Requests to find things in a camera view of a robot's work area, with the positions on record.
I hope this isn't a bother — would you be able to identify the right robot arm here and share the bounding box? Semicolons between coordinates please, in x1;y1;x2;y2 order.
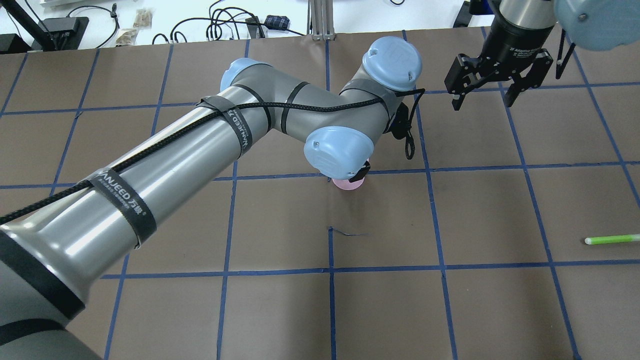
444;0;640;111

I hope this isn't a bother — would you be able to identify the pink mesh cup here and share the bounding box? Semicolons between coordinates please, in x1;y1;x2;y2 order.
331;159;370;191

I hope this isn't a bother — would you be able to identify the aluminium frame post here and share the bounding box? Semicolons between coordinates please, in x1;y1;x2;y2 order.
307;0;336;41

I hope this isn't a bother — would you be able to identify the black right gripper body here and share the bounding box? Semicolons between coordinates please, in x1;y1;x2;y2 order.
445;14;553;94

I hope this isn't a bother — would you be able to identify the green pen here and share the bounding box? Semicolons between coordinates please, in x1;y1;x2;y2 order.
583;234;640;245

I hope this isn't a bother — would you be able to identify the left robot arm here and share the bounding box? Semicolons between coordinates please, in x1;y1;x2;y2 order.
0;36;423;360

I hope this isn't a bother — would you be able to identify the black power brick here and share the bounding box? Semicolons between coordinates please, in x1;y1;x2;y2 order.
452;0;474;28

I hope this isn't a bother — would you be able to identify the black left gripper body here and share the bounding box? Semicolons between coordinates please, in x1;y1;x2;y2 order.
386;102;413;141

